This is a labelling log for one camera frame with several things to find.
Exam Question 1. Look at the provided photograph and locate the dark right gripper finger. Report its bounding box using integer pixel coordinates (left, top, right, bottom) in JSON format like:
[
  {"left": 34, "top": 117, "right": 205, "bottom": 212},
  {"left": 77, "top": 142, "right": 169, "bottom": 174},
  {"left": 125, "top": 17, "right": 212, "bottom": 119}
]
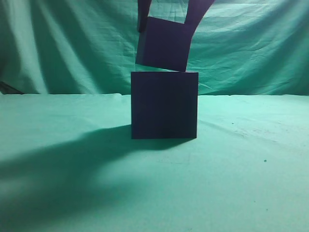
[{"left": 137, "top": 0, "right": 151, "bottom": 33}]

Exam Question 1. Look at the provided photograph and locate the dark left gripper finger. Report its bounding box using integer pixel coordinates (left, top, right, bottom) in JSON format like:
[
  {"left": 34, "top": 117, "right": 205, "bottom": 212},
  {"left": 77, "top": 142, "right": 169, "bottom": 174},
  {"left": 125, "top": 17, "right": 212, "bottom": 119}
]
[{"left": 184, "top": 0, "right": 215, "bottom": 73}]

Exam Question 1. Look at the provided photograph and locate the dark cube block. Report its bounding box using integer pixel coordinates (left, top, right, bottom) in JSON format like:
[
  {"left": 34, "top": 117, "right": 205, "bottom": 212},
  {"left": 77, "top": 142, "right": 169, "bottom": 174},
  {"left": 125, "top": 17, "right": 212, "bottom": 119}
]
[{"left": 136, "top": 17, "right": 193, "bottom": 72}]

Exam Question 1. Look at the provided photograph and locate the dark cube groove box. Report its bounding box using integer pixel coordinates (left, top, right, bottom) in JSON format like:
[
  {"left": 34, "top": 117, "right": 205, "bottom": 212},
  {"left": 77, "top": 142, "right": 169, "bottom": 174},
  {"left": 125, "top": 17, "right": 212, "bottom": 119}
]
[{"left": 131, "top": 72, "right": 199, "bottom": 139}]

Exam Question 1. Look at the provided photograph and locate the green backdrop cloth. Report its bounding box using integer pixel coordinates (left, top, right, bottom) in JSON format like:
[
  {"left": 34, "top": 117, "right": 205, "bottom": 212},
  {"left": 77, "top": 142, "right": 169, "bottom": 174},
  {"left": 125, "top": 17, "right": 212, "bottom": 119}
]
[{"left": 0, "top": 0, "right": 309, "bottom": 95}]

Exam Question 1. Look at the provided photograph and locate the green table cloth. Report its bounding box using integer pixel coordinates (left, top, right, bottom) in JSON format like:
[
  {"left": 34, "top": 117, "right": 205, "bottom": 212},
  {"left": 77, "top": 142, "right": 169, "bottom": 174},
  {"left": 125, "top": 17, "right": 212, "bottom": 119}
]
[{"left": 0, "top": 94, "right": 309, "bottom": 232}]

